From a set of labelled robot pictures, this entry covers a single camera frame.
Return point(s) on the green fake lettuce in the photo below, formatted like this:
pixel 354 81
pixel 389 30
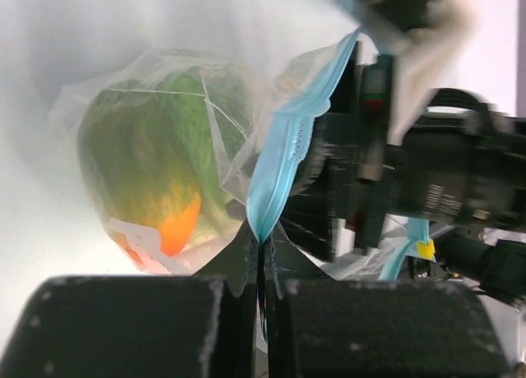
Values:
pixel 136 138

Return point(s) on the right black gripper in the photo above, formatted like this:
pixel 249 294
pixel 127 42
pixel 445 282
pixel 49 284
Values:
pixel 461 166

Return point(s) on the clear zip top bag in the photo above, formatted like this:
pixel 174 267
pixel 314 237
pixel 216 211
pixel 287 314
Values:
pixel 283 111

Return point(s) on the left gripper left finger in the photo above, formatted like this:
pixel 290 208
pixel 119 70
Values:
pixel 201 325

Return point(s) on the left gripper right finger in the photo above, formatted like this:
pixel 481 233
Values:
pixel 320 327

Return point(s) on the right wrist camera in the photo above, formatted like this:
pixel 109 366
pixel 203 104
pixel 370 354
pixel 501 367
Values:
pixel 424 37

